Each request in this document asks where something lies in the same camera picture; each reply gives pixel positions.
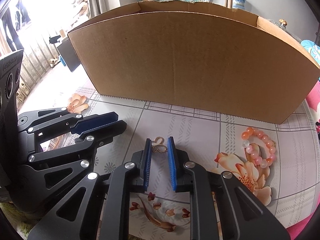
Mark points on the grey lace pillow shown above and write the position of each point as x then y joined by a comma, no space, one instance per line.
275,23

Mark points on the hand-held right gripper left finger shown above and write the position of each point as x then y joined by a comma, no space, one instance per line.
148,165

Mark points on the gold butterfly charm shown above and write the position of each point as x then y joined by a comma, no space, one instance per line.
160,150

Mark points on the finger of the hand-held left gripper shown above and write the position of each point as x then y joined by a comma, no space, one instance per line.
110,131
100,121

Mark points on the beige sandals pair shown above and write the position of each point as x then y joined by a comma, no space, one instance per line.
53,62

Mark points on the floral plaid tablecloth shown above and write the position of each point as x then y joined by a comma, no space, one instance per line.
200,135

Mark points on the dark hanging garment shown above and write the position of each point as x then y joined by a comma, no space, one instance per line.
11,35

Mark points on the brown cardboard box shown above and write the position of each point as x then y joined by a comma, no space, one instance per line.
187,67

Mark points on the metal balcony railing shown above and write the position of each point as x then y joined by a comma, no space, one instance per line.
37,55

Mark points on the blue garment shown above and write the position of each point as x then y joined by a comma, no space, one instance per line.
312,48

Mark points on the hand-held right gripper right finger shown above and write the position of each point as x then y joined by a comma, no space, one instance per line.
172,165

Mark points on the pink floral blanket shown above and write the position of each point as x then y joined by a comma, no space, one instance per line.
315,110

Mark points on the blue water bottle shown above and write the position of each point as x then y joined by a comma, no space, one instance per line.
238,1

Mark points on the green shaggy rug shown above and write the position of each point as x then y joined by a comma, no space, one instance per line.
15,220

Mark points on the mushroom ornament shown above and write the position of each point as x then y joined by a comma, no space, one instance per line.
282,21

